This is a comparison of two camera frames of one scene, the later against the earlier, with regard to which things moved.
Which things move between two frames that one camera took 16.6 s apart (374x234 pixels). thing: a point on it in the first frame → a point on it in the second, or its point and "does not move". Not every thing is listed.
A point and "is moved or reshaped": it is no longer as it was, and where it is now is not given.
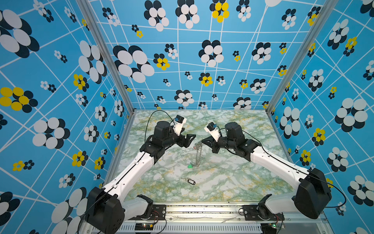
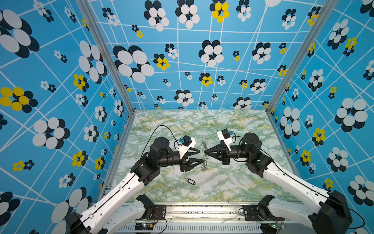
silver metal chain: (197, 146) is moved or reshaped
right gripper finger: (209, 141) → (215, 149)
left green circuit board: (143, 226) does not move
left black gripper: (187, 142) → (188, 164)
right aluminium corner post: (327, 6) does not move
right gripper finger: (215, 148) → (216, 155)
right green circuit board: (271, 228) does not move
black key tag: (191, 181) does not move
